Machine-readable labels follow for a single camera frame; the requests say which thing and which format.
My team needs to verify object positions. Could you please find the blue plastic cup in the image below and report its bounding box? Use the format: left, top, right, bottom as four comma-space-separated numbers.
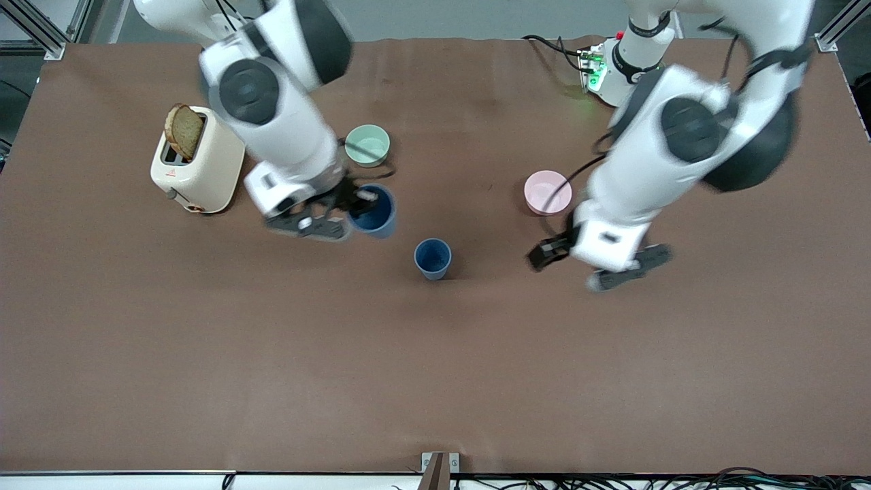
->
348, 184, 398, 240
414, 238, 453, 281

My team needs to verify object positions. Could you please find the green bowl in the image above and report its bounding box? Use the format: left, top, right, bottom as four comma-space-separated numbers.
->
344, 125, 391, 168

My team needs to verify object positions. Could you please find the pink bowl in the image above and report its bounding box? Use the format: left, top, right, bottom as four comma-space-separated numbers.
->
524, 170, 574, 216

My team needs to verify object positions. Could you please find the cream white toaster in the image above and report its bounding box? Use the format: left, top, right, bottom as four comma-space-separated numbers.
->
150, 105, 246, 214

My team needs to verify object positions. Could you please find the brown table cover sheet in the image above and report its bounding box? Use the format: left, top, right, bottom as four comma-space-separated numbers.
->
0, 35, 871, 476

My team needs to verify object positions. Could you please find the brown bread slice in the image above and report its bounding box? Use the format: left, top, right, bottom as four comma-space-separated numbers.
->
165, 103, 205, 161

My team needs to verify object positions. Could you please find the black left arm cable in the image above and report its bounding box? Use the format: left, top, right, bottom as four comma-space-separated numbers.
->
543, 129, 617, 240

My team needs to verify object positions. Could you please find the black left base cable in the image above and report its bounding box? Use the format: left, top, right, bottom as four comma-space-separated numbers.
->
522, 34, 594, 74

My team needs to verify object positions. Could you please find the grey metal table bracket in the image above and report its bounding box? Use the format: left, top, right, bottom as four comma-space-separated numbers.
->
421, 452, 461, 490

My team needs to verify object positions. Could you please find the black cable bundle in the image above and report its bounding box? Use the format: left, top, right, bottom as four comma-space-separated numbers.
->
391, 466, 871, 490

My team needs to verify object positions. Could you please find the aluminium frame profile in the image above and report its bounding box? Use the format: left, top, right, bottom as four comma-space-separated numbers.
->
815, 0, 871, 53
0, 0, 95, 61

